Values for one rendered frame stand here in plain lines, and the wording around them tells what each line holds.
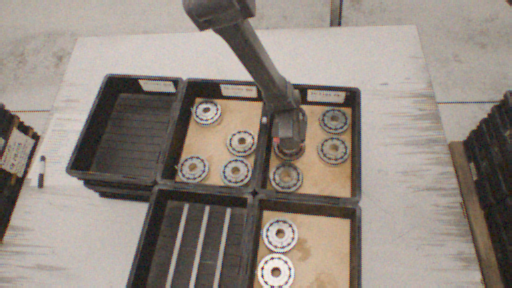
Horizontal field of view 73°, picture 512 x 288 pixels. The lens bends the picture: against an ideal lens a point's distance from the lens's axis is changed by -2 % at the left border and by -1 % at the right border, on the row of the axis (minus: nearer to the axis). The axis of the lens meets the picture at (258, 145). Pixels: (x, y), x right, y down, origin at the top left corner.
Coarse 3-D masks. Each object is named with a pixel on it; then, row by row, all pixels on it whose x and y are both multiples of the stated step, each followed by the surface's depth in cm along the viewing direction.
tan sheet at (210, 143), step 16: (224, 112) 126; (240, 112) 126; (256, 112) 125; (192, 128) 124; (208, 128) 123; (224, 128) 123; (240, 128) 122; (256, 128) 122; (192, 144) 121; (208, 144) 120; (224, 144) 120; (240, 144) 119; (208, 160) 117; (224, 160) 117
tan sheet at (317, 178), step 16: (320, 112) 123; (272, 160) 116; (304, 160) 115; (288, 176) 112; (304, 176) 112; (320, 176) 112; (336, 176) 111; (304, 192) 110; (320, 192) 109; (336, 192) 109
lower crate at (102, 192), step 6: (84, 186) 117; (96, 192) 123; (102, 192) 122; (108, 192) 121; (114, 192) 122; (120, 192) 117; (126, 192) 116; (132, 192) 115; (138, 192) 115; (108, 198) 126; (114, 198) 126; (120, 198) 126; (126, 198) 125; (132, 198) 124; (138, 198) 124; (144, 198) 123
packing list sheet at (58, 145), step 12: (60, 120) 146; (72, 120) 146; (84, 120) 145; (48, 132) 144; (60, 132) 143; (72, 132) 143; (48, 144) 141; (60, 144) 140; (72, 144) 140; (48, 156) 138; (60, 156) 138; (36, 168) 136; (48, 168) 135; (60, 168) 135; (36, 180) 133; (48, 180) 133; (60, 180) 133; (72, 180) 132
